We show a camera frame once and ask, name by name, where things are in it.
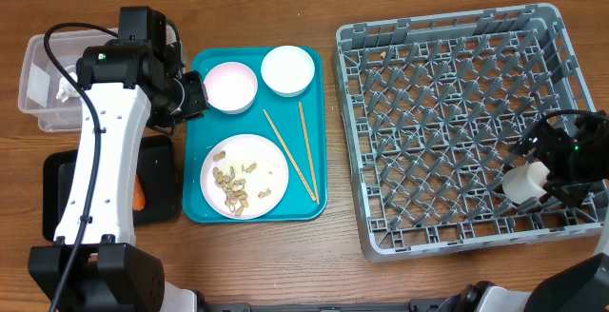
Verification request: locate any pink plate with food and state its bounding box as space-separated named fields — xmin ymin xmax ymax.
xmin=200 ymin=134 xmax=289 ymax=220

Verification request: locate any left wooden chopstick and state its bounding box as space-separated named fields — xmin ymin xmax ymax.
xmin=263 ymin=109 xmax=319 ymax=204

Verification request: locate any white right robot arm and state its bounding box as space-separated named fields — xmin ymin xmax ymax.
xmin=438 ymin=109 xmax=608 ymax=312

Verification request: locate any pink bowl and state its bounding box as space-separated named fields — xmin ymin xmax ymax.
xmin=204 ymin=62 xmax=258 ymax=114

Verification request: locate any white cup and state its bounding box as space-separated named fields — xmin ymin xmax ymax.
xmin=501 ymin=162 xmax=550 ymax=205

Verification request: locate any grey dishwasher rack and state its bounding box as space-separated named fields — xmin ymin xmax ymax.
xmin=333 ymin=3 xmax=608 ymax=263

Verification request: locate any clear plastic container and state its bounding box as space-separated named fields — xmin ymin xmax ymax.
xmin=18 ymin=29 xmax=114 ymax=132

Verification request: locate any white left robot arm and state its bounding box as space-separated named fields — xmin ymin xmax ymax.
xmin=28 ymin=6 xmax=208 ymax=311

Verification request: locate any orange carrot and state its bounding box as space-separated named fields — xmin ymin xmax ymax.
xmin=132 ymin=176 xmax=147 ymax=211

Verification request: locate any white bowl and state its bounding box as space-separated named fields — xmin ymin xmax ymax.
xmin=261 ymin=46 xmax=315 ymax=97

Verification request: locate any crumpled white tissue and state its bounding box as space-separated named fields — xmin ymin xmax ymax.
xmin=56 ymin=77 xmax=80 ymax=103

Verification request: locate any black tray bin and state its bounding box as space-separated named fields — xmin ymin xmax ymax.
xmin=42 ymin=135 xmax=181 ymax=242

